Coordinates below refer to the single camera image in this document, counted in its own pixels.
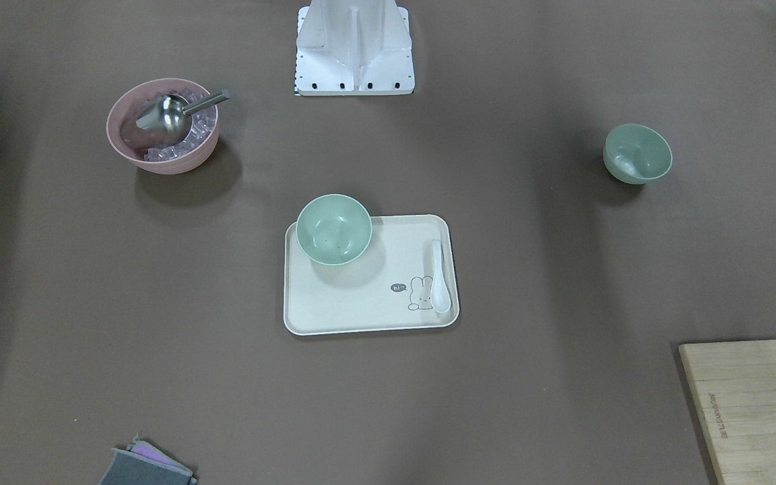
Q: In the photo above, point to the bamboo cutting board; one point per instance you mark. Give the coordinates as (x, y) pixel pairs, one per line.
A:
(733, 389)

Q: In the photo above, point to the green bowl on tray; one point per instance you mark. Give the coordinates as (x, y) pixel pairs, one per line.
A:
(334, 229)

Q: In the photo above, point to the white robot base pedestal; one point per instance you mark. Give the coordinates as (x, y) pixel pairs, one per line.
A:
(353, 48)

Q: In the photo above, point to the metal ice scoop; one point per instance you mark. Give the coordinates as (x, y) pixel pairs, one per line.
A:
(170, 114)

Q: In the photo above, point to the green bowl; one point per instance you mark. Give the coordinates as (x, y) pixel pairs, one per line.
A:
(334, 229)
(636, 154)

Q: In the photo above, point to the grey purple folded cloths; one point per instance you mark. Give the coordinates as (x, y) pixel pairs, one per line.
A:
(141, 462)

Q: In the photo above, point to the cream rabbit tray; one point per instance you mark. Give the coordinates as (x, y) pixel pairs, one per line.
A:
(387, 288)

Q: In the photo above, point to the pink bowl with ice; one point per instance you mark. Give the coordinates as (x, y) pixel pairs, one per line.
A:
(197, 147)

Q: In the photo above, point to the white ceramic spoon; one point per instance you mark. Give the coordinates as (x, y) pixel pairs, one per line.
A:
(439, 293)

